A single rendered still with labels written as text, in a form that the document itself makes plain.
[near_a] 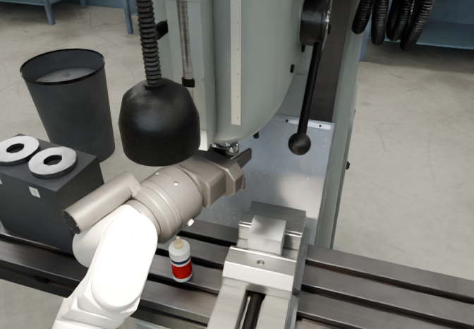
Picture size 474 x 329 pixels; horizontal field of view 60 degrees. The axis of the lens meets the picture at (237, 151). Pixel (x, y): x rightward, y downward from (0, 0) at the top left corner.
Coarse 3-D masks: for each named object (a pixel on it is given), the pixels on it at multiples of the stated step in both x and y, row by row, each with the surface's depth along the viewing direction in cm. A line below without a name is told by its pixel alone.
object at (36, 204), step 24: (0, 144) 85; (24, 144) 85; (48, 144) 88; (0, 168) 81; (24, 168) 81; (48, 168) 79; (72, 168) 80; (96, 168) 85; (0, 192) 85; (24, 192) 81; (48, 192) 77; (72, 192) 80; (0, 216) 91; (24, 216) 86; (48, 216) 82; (48, 240) 88; (72, 240) 84
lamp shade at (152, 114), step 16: (144, 80) 36; (128, 96) 34; (144, 96) 34; (160, 96) 34; (176, 96) 34; (128, 112) 34; (144, 112) 33; (160, 112) 33; (176, 112) 34; (192, 112) 35; (128, 128) 34; (144, 128) 34; (160, 128) 34; (176, 128) 34; (192, 128) 35; (128, 144) 35; (144, 144) 34; (160, 144) 34; (176, 144) 35; (192, 144) 36; (144, 160) 35; (160, 160) 35; (176, 160) 36
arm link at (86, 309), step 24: (120, 216) 48; (144, 216) 50; (120, 240) 47; (144, 240) 49; (96, 264) 45; (120, 264) 46; (144, 264) 48; (96, 288) 44; (120, 288) 46; (72, 312) 45; (96, 312) 45; (120, 312) 46
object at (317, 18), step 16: (320, 0) 52; (304, 16) 53; (320, 16) 52; (304, 32) 54; (320, 32) 53; (320, 48) 54; (304, 96) 54; (304, 112) 53; (304, 128) 53; (288, 144) 53; (304, 144) 52
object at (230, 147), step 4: (240, 140) 66; (212, 144) 65; (216, 144) 64; (220, 144) 64; (224, 144) 64; (228, 144) 64; (232, 144) 64; (236, 144) 64; (240, 144) 66; (212, 148) 65; (216, 148) 64; (220, 148) 64; (224, 148) 64; (228, 148) 64; (232, 148) 64; (236, 148) 64; (220, 152) 64; (224, 152) 64; (228, 152) 64
